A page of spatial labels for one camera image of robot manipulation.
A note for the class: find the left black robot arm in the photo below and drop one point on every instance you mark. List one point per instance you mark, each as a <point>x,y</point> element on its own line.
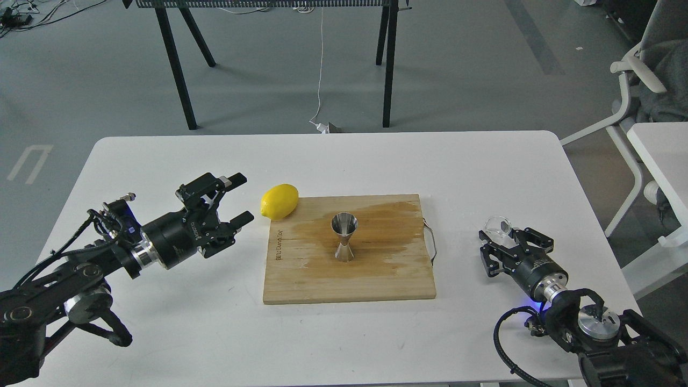
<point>68,289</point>

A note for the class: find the steel jigger measuring cup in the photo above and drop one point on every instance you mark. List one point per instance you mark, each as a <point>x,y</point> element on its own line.
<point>344,224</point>

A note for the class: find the white office chair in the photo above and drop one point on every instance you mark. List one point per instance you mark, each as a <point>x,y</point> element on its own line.
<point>652,81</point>

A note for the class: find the yellow lemon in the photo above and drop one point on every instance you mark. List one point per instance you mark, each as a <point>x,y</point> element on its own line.
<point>279,201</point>

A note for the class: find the small clear glass cup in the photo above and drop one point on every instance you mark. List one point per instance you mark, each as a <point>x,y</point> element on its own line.
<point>497,226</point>

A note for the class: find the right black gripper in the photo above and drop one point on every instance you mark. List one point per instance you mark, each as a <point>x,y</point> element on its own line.
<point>527,263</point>

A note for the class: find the wooden cutting board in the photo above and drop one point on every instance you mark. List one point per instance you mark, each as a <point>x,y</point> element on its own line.
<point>390,262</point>

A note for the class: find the black metal table frame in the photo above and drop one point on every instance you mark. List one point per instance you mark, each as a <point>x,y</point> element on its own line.
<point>283,41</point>

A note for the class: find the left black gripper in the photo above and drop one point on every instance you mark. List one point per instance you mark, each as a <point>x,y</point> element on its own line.
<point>176,236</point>

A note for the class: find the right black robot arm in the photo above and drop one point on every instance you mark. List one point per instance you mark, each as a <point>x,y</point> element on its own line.
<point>612,349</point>

